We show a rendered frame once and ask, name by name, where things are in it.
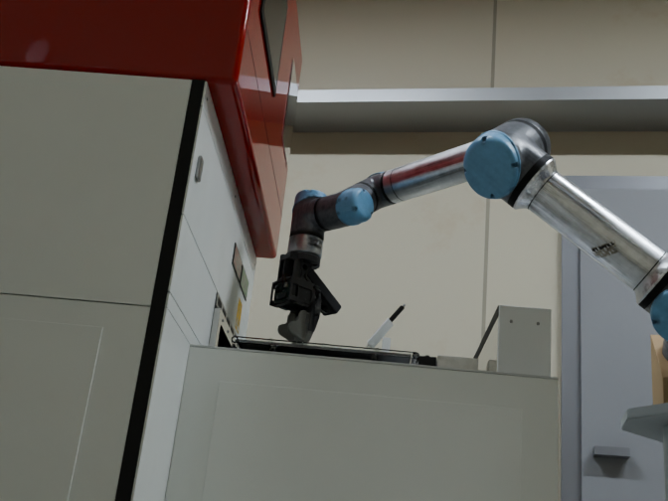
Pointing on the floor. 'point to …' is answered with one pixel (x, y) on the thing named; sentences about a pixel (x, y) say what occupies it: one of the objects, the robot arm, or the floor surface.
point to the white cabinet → (359, 431)
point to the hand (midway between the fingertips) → (301, 350)
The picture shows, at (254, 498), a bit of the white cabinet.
